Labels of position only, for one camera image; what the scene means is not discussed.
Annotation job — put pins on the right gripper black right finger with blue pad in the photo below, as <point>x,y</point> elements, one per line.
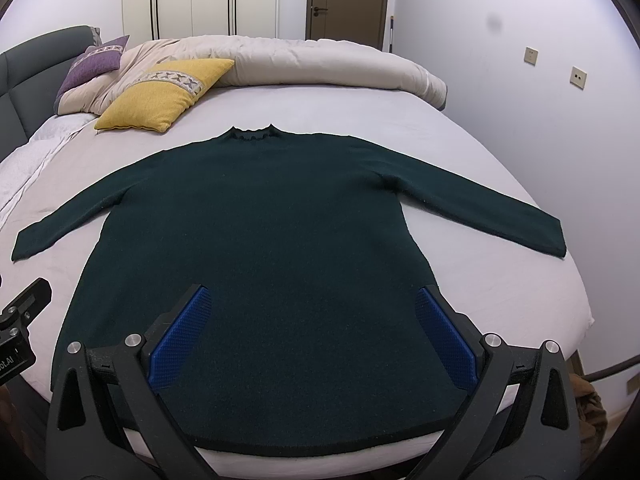
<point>519,420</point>

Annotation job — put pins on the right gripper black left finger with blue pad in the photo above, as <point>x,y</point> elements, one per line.
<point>107,419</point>

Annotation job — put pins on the dark green knit sweater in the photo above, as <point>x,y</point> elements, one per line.
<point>313,346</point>

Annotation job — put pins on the dark grey upholstered headboard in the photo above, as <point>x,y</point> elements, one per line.
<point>31,74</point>

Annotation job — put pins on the yellow patterned cushion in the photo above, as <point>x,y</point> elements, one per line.
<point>156,99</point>

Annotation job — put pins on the purple patterned cushion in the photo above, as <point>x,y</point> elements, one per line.
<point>95,61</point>

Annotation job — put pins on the beige duvet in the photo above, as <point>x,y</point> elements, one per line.
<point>263,62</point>

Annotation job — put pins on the brown wooden door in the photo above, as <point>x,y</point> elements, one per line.
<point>360,21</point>

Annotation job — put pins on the beige wall socket near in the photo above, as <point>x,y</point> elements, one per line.
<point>578,78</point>

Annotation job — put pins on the beige wall socket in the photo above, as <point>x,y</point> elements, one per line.
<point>530,56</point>
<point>578,78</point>

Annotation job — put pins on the beige wall socket far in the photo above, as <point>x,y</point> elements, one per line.
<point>530,56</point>

